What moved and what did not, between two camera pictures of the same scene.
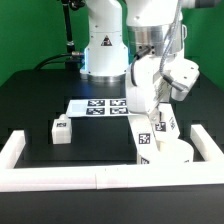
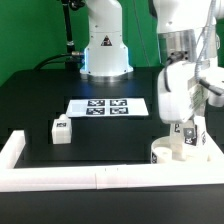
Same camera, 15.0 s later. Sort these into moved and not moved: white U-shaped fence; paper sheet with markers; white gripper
Moved: white gripper
Not moved: white U-shaped fence; paper sheet with markers
